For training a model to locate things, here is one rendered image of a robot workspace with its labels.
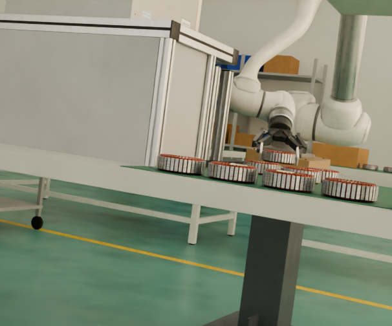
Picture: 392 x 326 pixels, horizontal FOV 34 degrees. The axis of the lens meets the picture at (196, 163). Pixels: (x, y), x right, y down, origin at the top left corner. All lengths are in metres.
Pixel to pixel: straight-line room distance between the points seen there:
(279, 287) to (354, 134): 0.71
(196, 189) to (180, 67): 0.48
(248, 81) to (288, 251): 0.80
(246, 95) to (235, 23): 7.19
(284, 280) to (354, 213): 1.57
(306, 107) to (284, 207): 1.50
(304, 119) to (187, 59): 1.07
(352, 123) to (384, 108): 6.03
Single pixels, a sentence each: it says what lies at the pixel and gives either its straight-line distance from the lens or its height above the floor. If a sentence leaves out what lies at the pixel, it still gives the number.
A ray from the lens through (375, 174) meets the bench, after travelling 4.45.
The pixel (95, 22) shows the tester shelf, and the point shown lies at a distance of 1.74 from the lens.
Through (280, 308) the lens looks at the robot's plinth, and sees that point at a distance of 2.77.
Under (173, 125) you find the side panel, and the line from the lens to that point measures 1.69.
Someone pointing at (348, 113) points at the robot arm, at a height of 1.00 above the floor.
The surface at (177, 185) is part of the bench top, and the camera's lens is 1.33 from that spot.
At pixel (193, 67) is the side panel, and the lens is 1.76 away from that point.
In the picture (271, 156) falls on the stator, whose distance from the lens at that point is 2.03.
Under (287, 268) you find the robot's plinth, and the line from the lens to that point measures 2.76.
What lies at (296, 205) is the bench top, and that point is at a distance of 1.23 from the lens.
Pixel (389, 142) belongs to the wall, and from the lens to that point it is 8.64.
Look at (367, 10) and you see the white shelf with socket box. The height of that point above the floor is 1.17.
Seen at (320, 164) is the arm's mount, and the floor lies 0.78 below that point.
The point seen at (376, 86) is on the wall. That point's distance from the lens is 8.74.
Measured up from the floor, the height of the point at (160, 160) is 0.77.
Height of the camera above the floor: 0.84
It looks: 2 degrees down
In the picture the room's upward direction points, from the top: 7 degrees clockwise
